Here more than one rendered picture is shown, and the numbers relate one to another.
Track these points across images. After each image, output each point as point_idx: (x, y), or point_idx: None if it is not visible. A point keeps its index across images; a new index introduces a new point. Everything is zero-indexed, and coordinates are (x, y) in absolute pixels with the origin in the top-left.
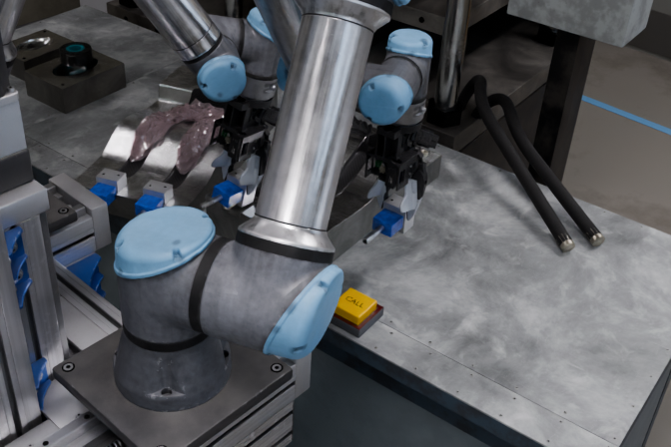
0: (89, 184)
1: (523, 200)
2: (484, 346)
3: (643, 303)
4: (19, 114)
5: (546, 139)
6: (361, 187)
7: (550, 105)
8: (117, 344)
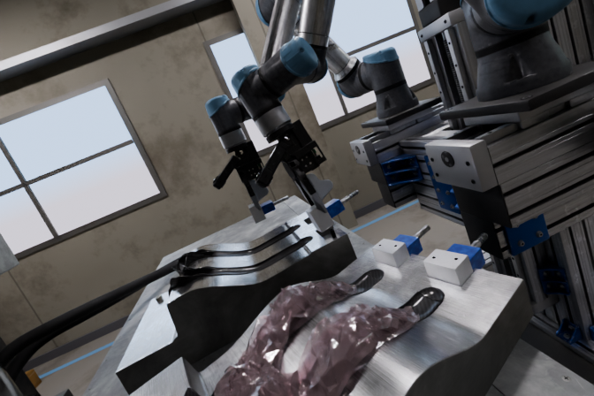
0: (487, 276)
1: (162, 291)
2: (280, 218)
3: (214, 238)
4: None
5: (27, 392)
6: (241, 247)
7: (5, 366)
8: (417, 105)
